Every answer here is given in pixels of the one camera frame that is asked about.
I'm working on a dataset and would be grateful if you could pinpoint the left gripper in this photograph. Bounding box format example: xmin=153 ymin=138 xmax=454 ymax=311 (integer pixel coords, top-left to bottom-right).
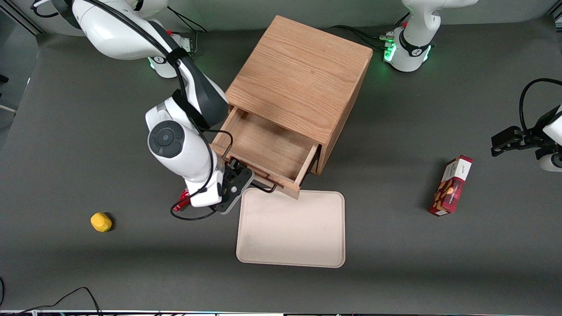
xmin=490 ymin=104 xmax=562 ymax=158

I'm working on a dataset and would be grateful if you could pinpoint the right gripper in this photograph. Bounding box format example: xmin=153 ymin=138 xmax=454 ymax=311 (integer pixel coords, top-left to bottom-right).
xmin=186 ymin=158 xmax=249 ymax=208

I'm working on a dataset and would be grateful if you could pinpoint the wooden drawer with black handle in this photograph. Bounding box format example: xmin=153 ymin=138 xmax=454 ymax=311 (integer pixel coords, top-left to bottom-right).
xmin=211 ymin=107 xmax=319 ymax=199

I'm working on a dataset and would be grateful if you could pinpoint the oak wooden drawer cabinet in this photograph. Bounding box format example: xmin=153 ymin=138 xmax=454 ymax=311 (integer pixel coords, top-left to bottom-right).
xmin=224 ymin=14 xmax=374 ymax=176

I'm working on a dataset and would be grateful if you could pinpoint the red cola bottle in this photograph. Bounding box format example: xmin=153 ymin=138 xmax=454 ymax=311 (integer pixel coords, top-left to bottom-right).
xmin=171 ymin=188 xmax=192 ymax=212

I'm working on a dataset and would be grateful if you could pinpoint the red cookie box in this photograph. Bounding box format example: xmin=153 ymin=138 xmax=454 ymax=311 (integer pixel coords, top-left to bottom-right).
xmin=429 ymin=155 xmax=473 ymax=216

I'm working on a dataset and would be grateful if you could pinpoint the beige rectangular tray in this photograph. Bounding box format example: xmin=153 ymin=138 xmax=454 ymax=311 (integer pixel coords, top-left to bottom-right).
xmin=236 ymin=189 xmax=346 ymax=268

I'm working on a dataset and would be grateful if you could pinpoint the yellow lemon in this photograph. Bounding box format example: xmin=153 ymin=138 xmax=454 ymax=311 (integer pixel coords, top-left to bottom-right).
xmin=90 ymin=212 xmax=113 ymax=233

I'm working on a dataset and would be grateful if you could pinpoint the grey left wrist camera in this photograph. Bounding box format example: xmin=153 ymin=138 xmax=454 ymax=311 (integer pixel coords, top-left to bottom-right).
xmin=537 ymin=150 xmax=562 ymax=172

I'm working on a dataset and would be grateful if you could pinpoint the black cable loop at left gripper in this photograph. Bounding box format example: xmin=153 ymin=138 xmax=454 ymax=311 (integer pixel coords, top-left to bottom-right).
xmin=519 ymin=78 xmax=562 ymax=132

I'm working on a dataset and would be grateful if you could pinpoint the black cable along right arm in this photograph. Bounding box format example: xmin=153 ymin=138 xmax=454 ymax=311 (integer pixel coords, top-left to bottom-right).
xmin=31 ymin=0 xmax=234 ymax=222

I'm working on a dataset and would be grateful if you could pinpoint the black cable at right arm base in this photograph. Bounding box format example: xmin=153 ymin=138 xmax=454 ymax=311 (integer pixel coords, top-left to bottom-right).
xmin=166 ymin=8 xmax=208 ymax=54

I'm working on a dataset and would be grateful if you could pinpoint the black cable at arm base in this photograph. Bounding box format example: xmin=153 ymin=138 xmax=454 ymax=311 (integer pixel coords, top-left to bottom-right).
xmin=166 ymin=8 xmax=208 ymax=54
xmin=329 ymin=12 xmax=411 ymax=51

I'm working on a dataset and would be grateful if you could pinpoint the black cable at left arm base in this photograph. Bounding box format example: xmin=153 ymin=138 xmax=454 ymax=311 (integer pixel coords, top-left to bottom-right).
xmin=329 ymin=12 xmax=411 ymax=51

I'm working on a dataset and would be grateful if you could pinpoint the black cable on table edge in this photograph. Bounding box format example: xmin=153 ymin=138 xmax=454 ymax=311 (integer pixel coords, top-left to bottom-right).
xmin=0 ymin=287 xmax=104 ymax=316

